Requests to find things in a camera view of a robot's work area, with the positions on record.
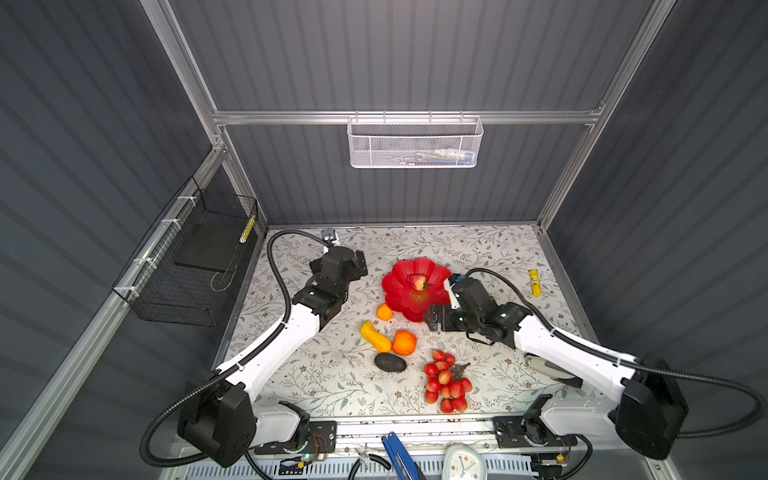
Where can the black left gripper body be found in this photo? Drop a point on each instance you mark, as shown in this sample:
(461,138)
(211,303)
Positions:
(359,268)

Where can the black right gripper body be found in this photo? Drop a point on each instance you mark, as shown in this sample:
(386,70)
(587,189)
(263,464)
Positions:
(456,318)

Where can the fake strawberry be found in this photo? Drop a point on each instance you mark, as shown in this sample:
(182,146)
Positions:
(419,282)

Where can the small fake orange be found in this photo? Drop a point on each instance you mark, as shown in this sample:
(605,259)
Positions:
(384,313)

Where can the large fake orange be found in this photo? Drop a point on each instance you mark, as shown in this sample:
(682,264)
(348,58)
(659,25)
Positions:
(404,343)

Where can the red fake grape bunch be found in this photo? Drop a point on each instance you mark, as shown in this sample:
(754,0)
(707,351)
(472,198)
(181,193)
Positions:
(447,385)

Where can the yellow fake squash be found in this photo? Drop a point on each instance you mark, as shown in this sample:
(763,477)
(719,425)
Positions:
(380,342)

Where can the dark fake avocado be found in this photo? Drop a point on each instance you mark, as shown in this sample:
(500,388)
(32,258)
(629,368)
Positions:
(390,363)

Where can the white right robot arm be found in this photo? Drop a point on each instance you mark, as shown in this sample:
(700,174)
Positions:
(643,410)

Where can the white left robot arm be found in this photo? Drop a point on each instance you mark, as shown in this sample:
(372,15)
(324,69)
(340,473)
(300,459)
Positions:
(223,422)

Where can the red flower-shaped fruit bowl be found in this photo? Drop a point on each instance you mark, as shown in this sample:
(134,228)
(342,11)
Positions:
(402,298)

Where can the yellow glue stick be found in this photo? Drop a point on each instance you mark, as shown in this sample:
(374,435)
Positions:
(535,283)

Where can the grey stapler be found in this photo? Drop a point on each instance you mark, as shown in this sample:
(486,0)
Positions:
(552,371)

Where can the yellow marker in side basket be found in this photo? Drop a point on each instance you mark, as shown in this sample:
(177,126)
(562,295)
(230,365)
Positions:
(243,238)

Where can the white alarm clock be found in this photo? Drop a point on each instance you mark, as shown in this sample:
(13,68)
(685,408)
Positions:
(463,463)

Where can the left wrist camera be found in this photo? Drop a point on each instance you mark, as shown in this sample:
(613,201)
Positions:
(329,236)

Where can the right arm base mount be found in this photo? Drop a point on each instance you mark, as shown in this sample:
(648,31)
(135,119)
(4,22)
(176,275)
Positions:
(528,429)

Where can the black wire side basket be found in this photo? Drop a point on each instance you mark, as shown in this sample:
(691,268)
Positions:
(192,264)

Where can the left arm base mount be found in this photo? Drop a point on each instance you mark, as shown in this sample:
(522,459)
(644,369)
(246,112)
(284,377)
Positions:
(284,428)

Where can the white wire wall basket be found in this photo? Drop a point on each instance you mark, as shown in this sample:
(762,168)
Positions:
(414,142)

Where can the blue handled tool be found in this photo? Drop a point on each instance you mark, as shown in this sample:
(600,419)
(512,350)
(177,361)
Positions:
(404,465)

